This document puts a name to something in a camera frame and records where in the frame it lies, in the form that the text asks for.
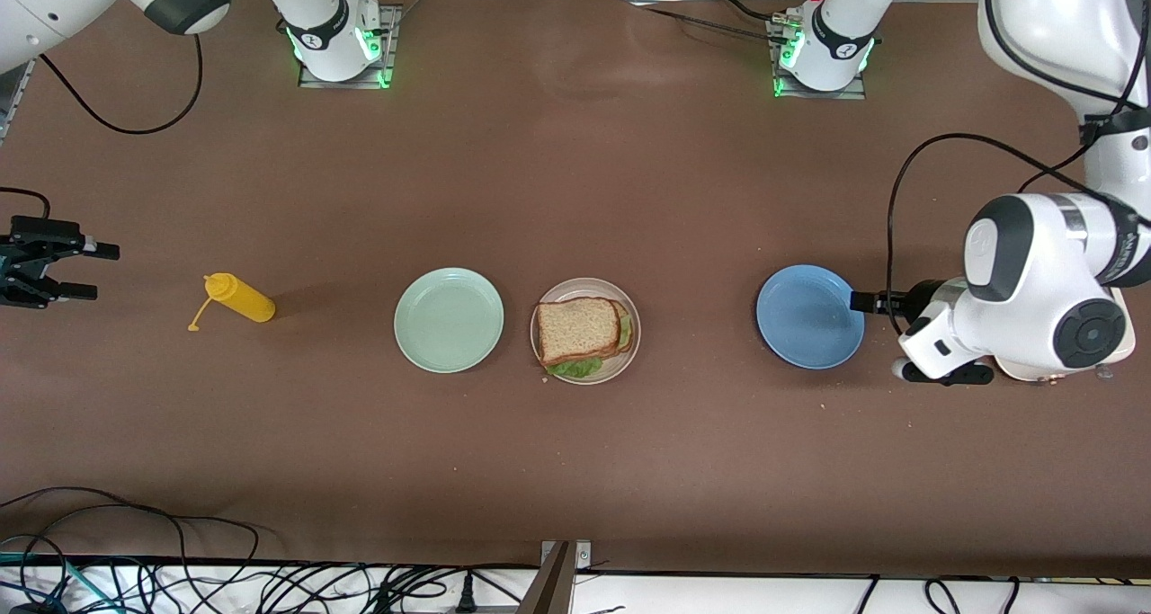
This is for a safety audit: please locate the grey metal post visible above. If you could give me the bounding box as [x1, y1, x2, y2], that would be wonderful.
[517, 542, 576, 614]

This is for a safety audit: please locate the blue plate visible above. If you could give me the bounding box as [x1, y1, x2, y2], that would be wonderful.
[755, 264, 866, 370]

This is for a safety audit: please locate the green lettuce leaf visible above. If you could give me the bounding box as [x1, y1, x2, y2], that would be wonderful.
[546, 313, 633, 380]

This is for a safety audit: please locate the black cable across tabletop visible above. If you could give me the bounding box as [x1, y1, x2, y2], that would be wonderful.
[620, 0, 792, 44]

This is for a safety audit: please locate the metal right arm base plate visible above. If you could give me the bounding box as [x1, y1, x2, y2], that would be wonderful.
[299, 4, 397, 89]

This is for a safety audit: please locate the teal cable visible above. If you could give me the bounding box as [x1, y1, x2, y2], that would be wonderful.
[0, 551, 113, 613]

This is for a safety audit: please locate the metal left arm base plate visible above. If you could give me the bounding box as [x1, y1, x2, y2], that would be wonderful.
[772, 16, 869, 101]

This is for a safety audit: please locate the white two-slot toaster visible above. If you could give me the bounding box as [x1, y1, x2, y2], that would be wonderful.
[994, 290, 1137, 384]

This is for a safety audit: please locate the small metal table bracket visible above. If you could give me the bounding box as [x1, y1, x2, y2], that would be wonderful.
[540, 539, 593, 572]

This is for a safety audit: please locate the beige plate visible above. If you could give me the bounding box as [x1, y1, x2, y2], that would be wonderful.
[530, 278, 642, 386]

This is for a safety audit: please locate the aluminium frame rail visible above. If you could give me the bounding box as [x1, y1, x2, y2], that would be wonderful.
[0, 57, 37, 143]

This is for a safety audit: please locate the black looping cable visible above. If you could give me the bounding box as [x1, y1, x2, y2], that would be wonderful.
[0, 486, 262, 614]

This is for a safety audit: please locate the yellow squeeze bottle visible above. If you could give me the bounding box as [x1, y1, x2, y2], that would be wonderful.
[187, 272, 277, 333]

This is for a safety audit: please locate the black cable tangle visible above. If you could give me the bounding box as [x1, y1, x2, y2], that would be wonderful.
[0, 542, 630, 614]

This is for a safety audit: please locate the mint green plate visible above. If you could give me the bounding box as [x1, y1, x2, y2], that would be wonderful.
[394, 267, 505, 374]

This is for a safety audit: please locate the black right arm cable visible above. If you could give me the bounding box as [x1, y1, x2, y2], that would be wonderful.
[0, 34, 204, 222]

